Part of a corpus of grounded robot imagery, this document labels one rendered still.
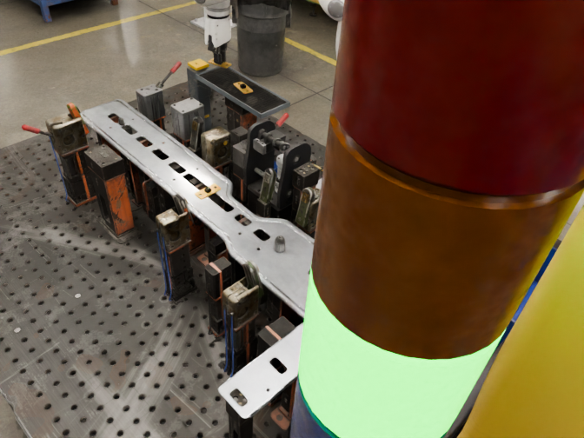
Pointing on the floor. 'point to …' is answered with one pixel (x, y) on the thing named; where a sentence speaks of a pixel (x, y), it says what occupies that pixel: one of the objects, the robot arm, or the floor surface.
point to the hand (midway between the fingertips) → (219, 56)
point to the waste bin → (261, 34)
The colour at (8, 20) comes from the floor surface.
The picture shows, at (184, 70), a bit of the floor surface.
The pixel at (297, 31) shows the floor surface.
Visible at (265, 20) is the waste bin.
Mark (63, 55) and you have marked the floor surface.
